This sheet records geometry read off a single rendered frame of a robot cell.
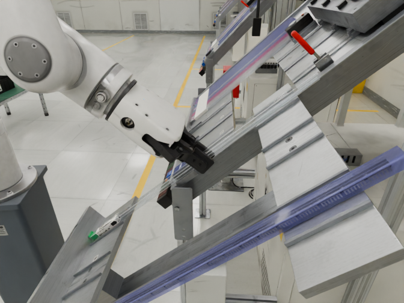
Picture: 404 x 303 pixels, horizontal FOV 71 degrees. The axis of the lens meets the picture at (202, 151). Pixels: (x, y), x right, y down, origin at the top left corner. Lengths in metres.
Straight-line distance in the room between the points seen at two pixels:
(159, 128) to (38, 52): 0.16
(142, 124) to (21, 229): 0.59
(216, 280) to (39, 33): 0.38
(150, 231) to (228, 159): 1.06
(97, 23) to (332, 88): 9.75
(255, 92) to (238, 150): 1.50
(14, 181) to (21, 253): 0.21
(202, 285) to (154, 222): 1.27
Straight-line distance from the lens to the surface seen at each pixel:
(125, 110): 0.40
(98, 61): 0.43
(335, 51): 0.71
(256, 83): 2.12
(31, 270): 1.03
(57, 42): 0.36
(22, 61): 0.36
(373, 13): 0.68
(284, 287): 1.00
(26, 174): 0.94
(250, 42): 5.35
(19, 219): 0.90
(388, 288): 1.09
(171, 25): 9.56
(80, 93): 0.42
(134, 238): 1.64
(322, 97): 0.64
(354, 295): 1.01
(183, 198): 0.69
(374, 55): 0.65
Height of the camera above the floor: 1.16
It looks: 29 degrees down
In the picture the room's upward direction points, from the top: straight up
